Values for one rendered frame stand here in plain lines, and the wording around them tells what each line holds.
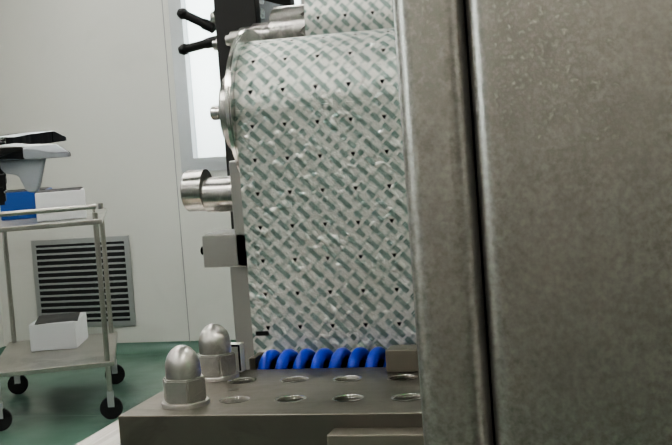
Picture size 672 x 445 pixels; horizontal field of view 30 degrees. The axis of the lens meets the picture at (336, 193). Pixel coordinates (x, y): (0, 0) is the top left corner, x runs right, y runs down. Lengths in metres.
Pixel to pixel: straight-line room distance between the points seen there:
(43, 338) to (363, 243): 5.10
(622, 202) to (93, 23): 7.17
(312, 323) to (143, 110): 6.14
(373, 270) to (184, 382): 0.21
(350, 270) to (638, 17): 0.89
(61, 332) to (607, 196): 5.93
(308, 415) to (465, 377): 0.70
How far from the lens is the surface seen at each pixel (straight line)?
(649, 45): 0.20
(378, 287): 1.07
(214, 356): 1.04
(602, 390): 0.20
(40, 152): 1.58
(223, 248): 1.19
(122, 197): 7.28
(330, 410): 0.90
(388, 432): 0.87
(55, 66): 7.44
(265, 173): 1.09
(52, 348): 6.13
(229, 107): 1.09
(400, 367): 1.02
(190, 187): 1.20
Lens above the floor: 1.23
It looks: 3 degrees down
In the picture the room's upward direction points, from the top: 4 degrees counter-clockwise
